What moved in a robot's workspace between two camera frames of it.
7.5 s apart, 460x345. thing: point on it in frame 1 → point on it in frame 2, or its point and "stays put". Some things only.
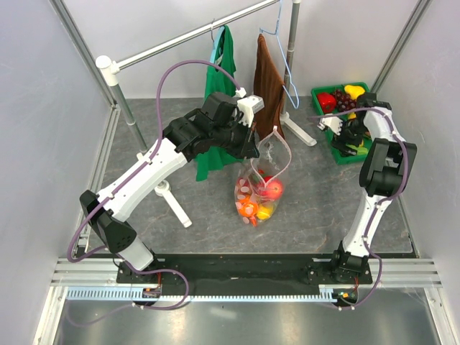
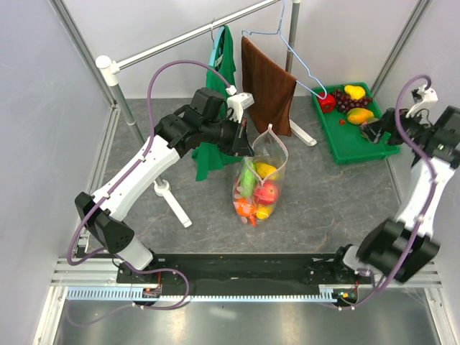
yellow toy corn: (264, 212) stays put
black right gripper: (339, 142) → (387, 123)
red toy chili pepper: (253, 219) stays put
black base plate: (246, 274) stays put
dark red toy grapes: (344, 101) stays put
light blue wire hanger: (276, 34) → (279, 31)
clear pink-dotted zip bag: (259, 187) stays put
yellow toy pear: (354, 91) stays put
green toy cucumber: (360, 151) → (248, 178)
